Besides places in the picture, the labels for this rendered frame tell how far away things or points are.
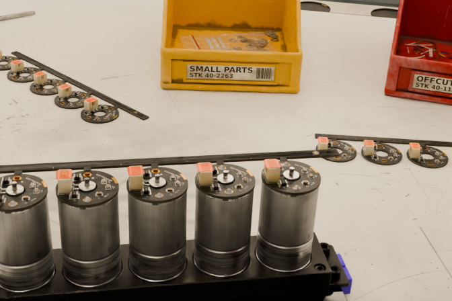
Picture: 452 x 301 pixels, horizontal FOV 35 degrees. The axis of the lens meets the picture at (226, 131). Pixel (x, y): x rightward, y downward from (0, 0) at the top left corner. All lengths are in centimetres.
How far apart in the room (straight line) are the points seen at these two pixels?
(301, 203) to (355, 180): 13
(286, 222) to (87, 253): 8
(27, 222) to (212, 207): 7
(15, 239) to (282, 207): 11
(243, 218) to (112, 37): 33
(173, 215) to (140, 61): 28
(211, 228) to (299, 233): 4
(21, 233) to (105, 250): 3
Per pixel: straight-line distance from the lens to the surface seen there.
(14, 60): 56
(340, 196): 41
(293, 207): 30
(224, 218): 29
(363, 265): 36
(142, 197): 29
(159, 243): 30
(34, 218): 29
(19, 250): 30
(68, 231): 29
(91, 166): 31
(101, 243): 30
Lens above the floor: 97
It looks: 29 degrees down
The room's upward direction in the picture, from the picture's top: 3 degrees clockwise
